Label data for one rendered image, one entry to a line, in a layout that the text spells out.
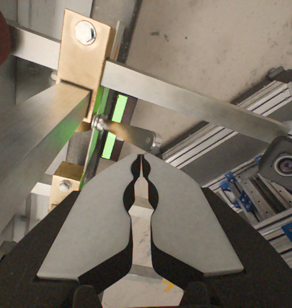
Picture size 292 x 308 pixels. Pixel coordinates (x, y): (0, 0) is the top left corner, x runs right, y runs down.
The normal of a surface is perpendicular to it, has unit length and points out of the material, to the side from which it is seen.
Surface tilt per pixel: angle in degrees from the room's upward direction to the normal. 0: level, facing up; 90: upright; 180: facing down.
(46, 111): 90
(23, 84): 0
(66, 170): 90
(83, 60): 0
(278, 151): 33
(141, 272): 90
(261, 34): 0
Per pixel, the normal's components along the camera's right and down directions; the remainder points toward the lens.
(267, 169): -0.49, 0.26
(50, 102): 0.33, -0.82
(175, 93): 0.02, 0.50
